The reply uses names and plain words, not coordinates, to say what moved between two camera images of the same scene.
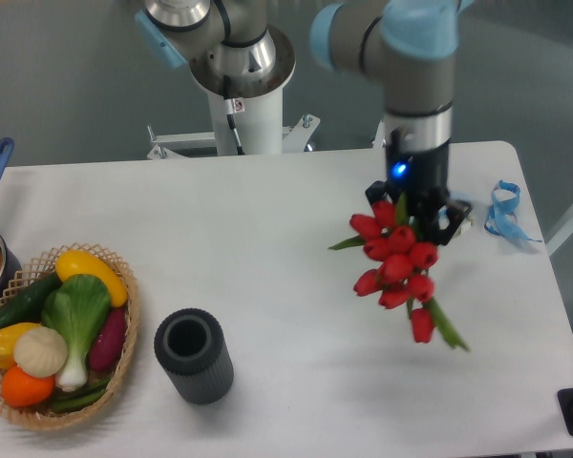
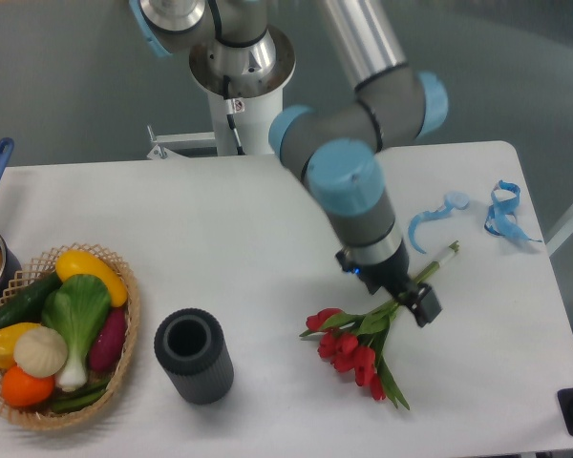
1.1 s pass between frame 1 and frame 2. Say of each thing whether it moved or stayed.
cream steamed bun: stayed
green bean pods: stayed
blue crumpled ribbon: stayed
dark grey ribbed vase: stayed
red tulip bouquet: moved
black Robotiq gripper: moved
